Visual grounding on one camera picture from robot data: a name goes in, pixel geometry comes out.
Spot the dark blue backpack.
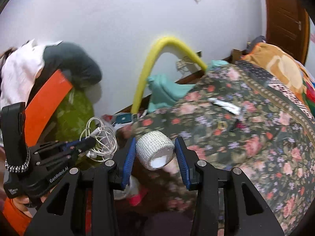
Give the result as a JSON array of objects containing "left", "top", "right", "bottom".
[{"left": 245, "top": 35, "right": 266, "bottom": 54}]

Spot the grey marker pen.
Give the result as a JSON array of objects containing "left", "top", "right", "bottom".
[{"left": 227, "top": 118, "right": 244, "bottom": 132}]

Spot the white towel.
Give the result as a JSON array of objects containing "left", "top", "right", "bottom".
[{"left": 1, "top": 39, "right": 61, "bottom": 108}]

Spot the cardboard box by bed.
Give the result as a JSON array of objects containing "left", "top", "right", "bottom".
[{"left": 231, "top": 49, "right": 246, "bottom": 64}]

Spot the yellow foam tube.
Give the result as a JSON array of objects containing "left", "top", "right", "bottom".
[{"left": 130, "top": 36, "right": 208, "bottom": 113}]

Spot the dark green cushion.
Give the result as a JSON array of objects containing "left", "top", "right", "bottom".
[{"left": 28, "top": 41, "right": 103, "bottom": 102}]

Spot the left hand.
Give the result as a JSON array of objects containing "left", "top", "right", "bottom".
[{"left": 12, "top": 188, "right": 54, "bottom": 217}]

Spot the teal plastic ride-on toy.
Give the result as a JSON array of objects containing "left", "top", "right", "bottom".
[{"left": 147, "top": 60, "right": 230, "bottom": 114}]

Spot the green leafy bag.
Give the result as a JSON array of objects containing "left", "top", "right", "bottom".
[{"left": 40, "top": 88, "right": 94, "bottom": 142}]

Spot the wall power socket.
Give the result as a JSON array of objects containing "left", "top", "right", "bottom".
[{"left": 176, "top": 59, "right": 195, "bottom": 74}]

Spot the white paper packet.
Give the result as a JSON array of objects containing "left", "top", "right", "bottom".
[{"left": 208, "top": 98, "right": 241, "bottom": 116}]

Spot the orange box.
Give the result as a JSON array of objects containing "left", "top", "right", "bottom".
[{"left": 25, "top": 70, "right": 73, "bottom": 147}]

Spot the colourful patchwork blanket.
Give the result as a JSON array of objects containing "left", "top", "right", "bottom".
[{"left": 299, "top": 63, "right": 315, "bottom": 114}]

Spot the orange yellow blanket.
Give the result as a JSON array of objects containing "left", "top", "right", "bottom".
[{"left": 242, "top": 43, "right": 304, "bottom": 98}]

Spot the floral bed quilt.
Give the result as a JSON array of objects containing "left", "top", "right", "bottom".
[{"left": 124, "top": 61, "right": 314, "bottom": 235}]

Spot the white earphone cable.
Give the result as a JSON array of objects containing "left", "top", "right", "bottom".
[{"left": 79, "top": 117, "right": 119, "bottom": 163}]

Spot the white tape roll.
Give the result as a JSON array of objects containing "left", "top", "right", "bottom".
[{"left": 136, "top": 131, "right": 175, "bottom": 171}]

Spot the white trash cup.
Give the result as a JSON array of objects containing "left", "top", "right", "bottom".
[{"left": 114, "top": 175, "right": 148, "bottom": 207}]

